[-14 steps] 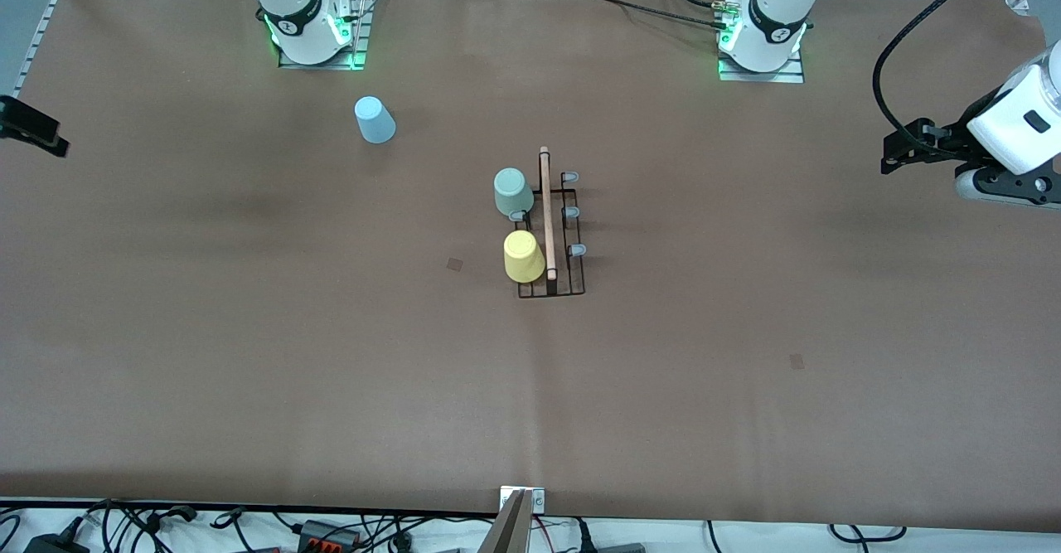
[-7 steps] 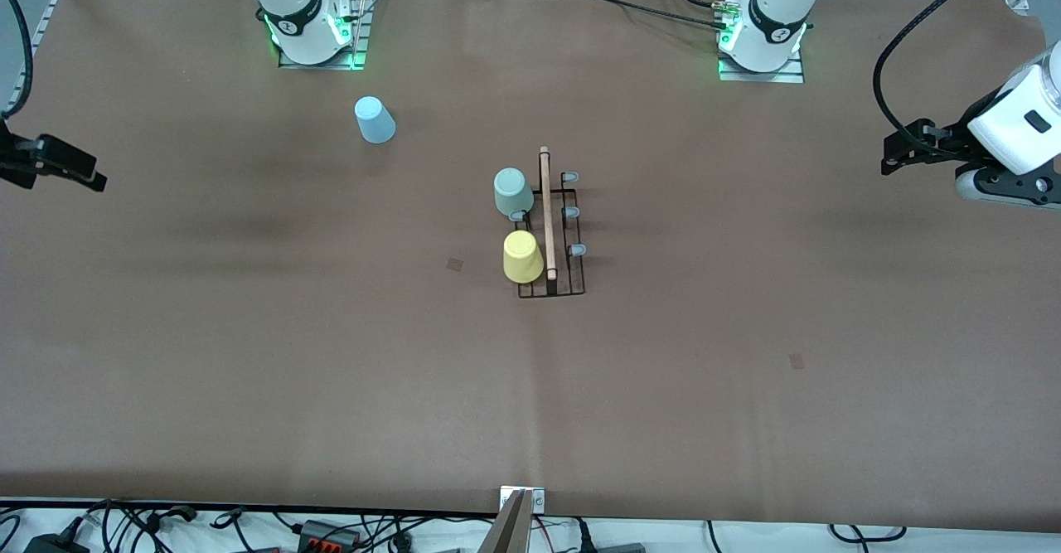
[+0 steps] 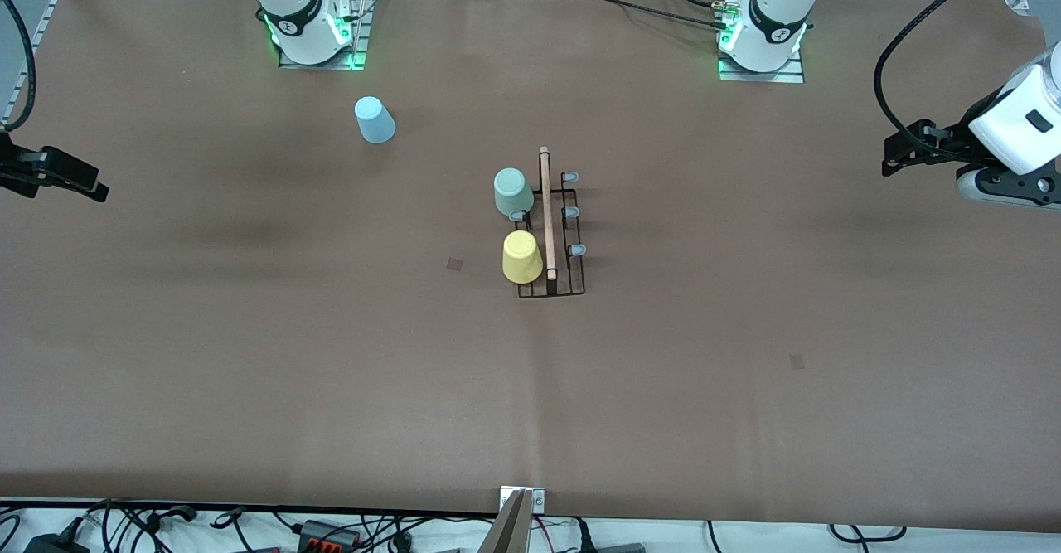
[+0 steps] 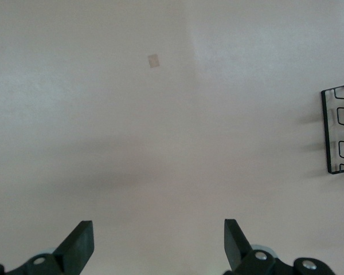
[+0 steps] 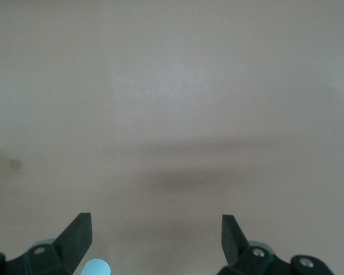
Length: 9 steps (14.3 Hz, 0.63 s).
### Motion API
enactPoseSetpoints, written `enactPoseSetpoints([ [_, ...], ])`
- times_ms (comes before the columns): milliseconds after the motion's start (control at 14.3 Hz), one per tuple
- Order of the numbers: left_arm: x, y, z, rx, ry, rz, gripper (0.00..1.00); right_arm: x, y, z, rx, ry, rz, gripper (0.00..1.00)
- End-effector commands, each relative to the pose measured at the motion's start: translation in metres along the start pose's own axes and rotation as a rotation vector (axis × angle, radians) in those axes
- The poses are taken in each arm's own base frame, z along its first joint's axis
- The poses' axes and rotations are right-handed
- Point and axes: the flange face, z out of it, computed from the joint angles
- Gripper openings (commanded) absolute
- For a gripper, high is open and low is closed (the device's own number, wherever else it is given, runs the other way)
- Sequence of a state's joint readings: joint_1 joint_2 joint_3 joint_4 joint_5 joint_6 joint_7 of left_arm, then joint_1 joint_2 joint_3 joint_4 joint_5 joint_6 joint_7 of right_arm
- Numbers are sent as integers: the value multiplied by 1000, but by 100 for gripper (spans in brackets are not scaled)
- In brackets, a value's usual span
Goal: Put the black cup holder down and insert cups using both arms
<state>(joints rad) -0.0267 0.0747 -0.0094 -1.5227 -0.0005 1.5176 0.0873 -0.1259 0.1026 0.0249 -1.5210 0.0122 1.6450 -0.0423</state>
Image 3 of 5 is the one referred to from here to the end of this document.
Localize mint green plastic cup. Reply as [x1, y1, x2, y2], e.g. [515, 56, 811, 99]
[494, 167, 535, 221]

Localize yellow plastic cup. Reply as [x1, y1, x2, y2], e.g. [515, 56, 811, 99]
[502, 230, 545, 284]

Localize light blue plastic cup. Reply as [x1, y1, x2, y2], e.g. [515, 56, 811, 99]
[354, 95, 397, 145]

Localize brown table cover sheet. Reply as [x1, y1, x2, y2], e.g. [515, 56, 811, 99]
[0, 0, 1061, 533]

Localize black power adapter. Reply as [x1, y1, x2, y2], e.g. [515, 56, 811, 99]
[23, 532, 90, 553]

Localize black box orange connectors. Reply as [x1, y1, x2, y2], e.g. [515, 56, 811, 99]
[297, 520, 363, 553]

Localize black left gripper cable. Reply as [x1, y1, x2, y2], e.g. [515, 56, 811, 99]
[873, 0, 1020, 135]

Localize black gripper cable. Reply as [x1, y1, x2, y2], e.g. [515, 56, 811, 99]
[873, 0, 1020, 135]
[0, 0, 38, 133]

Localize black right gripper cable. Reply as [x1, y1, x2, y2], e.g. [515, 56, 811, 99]
[0, 0, 38, 133]

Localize slotted metal rail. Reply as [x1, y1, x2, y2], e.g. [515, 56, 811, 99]
[0, 0, 63, 135]

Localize aluminium left arm base plate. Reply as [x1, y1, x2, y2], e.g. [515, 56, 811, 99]
[718, 49, 805, 84]

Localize aluminium right arm base plate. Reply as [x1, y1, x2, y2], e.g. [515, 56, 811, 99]
[278, 0, 370, 71]

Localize long black cable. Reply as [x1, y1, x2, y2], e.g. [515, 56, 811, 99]
[530, 0, 730, 32]

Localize black wire cup holder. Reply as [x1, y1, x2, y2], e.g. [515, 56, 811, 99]
[507, 145, 588, 298]

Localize black looped cable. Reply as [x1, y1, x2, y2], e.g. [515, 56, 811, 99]
[829, 524, 908, 544]

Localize small metal bracket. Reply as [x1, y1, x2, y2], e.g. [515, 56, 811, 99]
[500, 487, 546, 514]

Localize grey camera pole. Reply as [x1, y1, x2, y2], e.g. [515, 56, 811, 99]
[477, 489, 531, 553]

